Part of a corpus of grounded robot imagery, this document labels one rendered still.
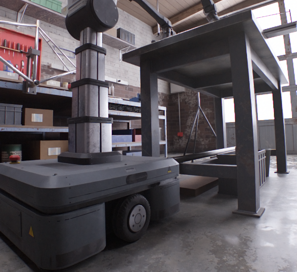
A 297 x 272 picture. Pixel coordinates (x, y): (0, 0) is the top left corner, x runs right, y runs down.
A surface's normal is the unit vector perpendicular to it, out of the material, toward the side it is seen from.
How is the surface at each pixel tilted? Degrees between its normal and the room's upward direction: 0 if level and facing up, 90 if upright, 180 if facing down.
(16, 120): 90
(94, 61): 90
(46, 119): 90
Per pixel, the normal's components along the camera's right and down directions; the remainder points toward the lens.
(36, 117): 0.73, -0.08
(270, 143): -0.65, -0.06
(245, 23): 0.02, 1.00
